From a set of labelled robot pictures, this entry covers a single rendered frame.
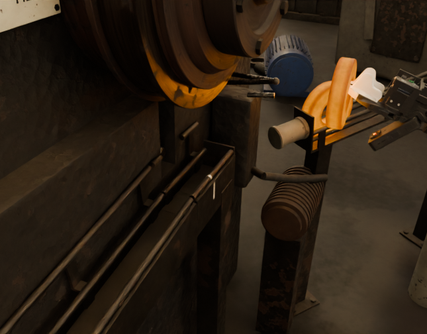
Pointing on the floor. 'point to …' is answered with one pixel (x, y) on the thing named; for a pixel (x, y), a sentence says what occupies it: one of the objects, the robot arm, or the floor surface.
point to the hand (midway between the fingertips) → (343, 85)
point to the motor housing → (284, 249)
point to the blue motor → (288, 67)
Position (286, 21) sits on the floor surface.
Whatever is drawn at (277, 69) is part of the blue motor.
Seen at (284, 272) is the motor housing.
